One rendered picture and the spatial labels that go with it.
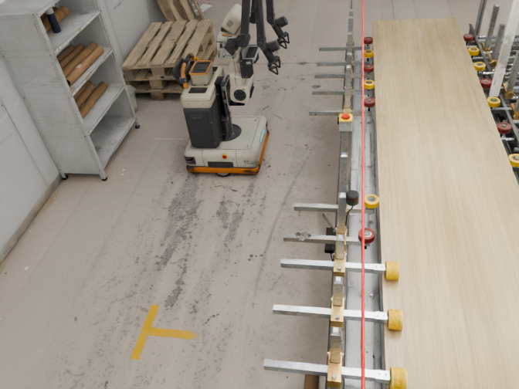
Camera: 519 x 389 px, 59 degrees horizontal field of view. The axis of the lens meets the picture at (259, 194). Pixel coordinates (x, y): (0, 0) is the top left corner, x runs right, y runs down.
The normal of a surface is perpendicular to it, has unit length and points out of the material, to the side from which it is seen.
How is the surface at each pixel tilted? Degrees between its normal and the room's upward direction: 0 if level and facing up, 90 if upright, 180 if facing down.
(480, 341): 0
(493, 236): 0
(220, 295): 0
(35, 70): 90
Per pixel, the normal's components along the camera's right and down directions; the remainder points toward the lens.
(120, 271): -0.10, -0.74
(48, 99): -0.16, 0.67
